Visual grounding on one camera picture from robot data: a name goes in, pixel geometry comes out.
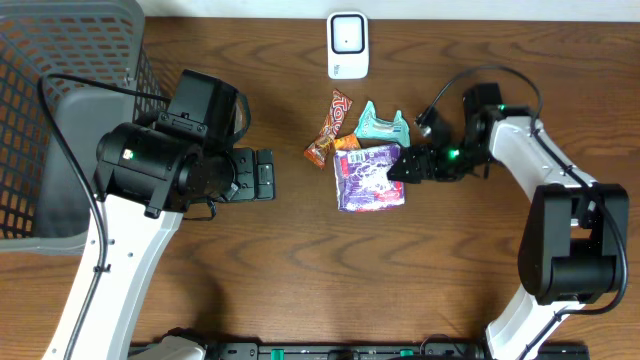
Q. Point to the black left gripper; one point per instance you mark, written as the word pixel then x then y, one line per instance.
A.
pixel 248 174

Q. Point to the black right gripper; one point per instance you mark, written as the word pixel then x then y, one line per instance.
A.
pixel 432 169

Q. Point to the red purple snack bag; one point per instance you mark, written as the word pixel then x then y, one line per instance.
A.
pixel 362 184

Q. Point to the teal snack wrapper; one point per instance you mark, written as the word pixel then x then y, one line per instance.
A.
pixel 371 127

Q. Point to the orange small snack packet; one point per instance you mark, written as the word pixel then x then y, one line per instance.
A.
pixel 347 143

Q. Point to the red chocolate bar wrapper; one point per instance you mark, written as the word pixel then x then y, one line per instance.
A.
pixel 317 152

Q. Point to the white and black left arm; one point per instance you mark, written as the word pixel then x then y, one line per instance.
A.
pixel 145 180

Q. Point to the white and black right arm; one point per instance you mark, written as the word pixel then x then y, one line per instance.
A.
pixel 572 256

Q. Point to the white barcode scanner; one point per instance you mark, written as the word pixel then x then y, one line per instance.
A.
pixel 348 54

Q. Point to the dark grey plastic basket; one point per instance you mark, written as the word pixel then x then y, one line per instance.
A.
pixel 100 77

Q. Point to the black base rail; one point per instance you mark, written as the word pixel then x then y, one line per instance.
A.
pixel 431 350

